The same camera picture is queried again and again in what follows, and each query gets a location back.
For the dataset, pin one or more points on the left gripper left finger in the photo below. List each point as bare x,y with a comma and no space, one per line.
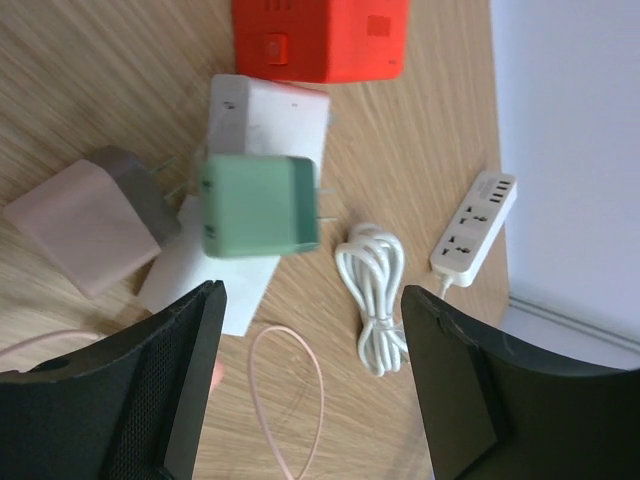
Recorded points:
130,406

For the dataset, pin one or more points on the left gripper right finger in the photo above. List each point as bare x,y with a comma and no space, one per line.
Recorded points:
496,407

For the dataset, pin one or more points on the tall white charger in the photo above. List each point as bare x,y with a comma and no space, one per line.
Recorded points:
183,265

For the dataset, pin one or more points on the white power strip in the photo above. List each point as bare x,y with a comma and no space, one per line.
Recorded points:
472,230

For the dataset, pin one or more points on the pink small charger plug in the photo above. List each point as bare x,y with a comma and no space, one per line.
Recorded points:
98,220

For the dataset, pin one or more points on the green dual usb charger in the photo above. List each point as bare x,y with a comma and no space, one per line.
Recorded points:
258,205

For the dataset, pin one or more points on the white honor charger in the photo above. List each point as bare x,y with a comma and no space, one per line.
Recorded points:
258,117

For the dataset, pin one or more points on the red cube socket adapter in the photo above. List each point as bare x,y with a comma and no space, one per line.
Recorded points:
320,41

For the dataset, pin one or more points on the pink charger with cable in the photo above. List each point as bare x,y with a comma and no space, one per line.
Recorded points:
217,375

